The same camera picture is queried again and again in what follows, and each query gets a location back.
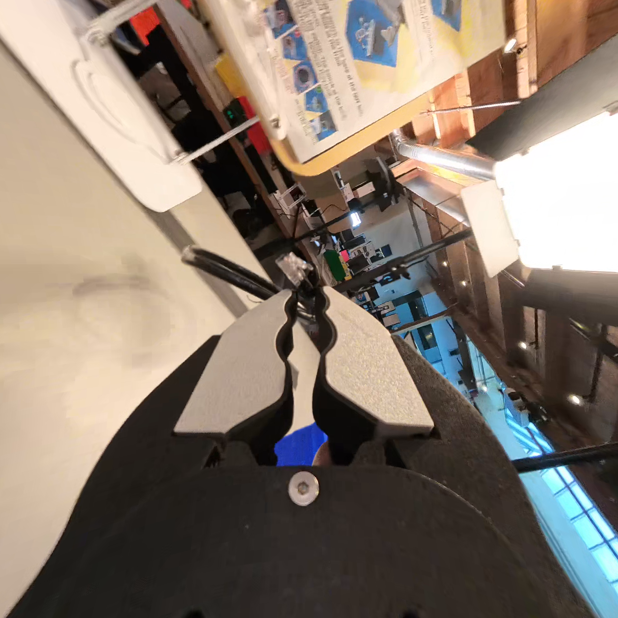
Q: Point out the red box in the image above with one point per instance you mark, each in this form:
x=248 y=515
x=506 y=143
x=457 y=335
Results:
x=256 y=130

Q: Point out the metal stand rod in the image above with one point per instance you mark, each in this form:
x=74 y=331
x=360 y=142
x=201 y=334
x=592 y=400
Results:
x=219 y=140
x=120 y=19

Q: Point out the printed poster board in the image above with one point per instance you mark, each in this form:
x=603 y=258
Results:
x=386 y=72

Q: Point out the green box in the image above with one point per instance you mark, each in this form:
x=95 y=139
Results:
x=336 y=264

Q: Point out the window row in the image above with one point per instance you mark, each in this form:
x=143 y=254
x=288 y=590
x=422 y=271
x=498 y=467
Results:
x=574 y=526

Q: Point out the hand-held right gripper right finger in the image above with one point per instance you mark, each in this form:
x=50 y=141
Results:
x=371 y=371

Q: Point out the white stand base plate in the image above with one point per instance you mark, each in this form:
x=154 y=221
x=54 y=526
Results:
x=120 y=120

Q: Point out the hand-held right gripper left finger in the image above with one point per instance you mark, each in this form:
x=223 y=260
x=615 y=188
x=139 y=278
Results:
x=241 y=371

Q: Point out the bright light panel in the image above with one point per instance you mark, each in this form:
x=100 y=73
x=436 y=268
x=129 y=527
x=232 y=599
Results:
x=569 y=203

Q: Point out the black light stand pole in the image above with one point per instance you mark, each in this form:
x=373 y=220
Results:
x=565 y=457
x=415 y=256

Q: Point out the metal ventilation duct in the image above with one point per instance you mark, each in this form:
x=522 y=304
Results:
x=444 y=159

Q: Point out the blue cloth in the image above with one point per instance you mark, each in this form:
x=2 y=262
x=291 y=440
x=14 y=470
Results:
x=299 y=446

